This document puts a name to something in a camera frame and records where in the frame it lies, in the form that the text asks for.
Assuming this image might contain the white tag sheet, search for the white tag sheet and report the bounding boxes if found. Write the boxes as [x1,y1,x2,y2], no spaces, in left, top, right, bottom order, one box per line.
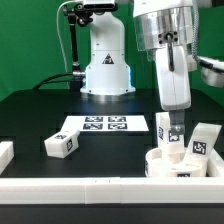
[61,115,149,132]

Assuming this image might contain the white round stool seat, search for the white round stool seat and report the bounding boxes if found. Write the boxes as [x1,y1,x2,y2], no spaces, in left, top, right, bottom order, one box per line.
[145,148,207,177]

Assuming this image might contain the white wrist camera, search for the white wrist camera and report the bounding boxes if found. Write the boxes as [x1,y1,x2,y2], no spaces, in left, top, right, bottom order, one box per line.
[198,56,224,88]

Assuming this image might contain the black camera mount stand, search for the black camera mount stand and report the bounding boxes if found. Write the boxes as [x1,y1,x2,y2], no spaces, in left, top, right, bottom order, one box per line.
[63,3,93,92]

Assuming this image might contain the white left fence wall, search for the white left fence wall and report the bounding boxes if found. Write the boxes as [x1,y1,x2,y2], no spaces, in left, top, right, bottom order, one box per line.
[0,141,14,175]

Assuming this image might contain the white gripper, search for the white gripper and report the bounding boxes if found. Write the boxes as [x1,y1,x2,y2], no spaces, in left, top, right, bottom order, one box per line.
[156,46,191,135]

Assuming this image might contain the white overhead camera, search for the white overhead camera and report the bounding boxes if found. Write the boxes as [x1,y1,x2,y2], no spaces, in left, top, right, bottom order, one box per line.
[83,0,115,10]

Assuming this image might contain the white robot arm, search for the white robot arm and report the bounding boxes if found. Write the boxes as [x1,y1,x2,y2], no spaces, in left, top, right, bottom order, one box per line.
[82,0,224,134]

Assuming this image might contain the white fence wall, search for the white fence wall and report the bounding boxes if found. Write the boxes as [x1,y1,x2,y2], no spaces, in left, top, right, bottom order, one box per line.
[208,160,224,178]
[0,178,224,204]
[0,141,14,175]

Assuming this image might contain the white front fence wall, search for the white front fence wall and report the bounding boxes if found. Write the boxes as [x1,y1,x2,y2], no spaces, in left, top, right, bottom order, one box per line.
[0,178,224,204]

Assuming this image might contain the black cables on table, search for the black cables on table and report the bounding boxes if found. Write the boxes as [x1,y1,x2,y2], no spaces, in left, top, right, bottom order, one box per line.
[32,72,76,90]

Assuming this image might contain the white right fence wall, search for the white right fence wall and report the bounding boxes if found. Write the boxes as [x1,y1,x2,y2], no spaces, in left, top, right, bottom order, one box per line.
[208,160,224,178]

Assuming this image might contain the white cable on stand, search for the white cable on stand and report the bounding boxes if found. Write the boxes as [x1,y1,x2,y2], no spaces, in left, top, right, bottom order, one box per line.
[55,0,77,64]

